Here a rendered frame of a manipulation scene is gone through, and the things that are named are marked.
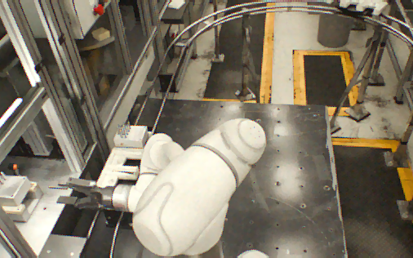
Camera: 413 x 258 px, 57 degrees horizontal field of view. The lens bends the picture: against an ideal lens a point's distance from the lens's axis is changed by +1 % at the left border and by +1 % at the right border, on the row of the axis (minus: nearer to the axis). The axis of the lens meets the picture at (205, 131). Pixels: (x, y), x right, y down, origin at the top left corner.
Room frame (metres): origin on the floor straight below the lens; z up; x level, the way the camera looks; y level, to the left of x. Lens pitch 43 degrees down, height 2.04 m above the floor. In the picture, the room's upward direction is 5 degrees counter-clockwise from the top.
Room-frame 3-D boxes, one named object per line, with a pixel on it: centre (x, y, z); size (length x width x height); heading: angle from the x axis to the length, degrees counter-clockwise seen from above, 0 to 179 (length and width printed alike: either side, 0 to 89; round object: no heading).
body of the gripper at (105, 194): (0.83, 0.37, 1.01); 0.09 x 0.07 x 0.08; 78
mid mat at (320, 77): (2.77, -1.11, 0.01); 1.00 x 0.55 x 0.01; 168
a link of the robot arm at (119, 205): (0.82, 0.30, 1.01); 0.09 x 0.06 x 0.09; 168
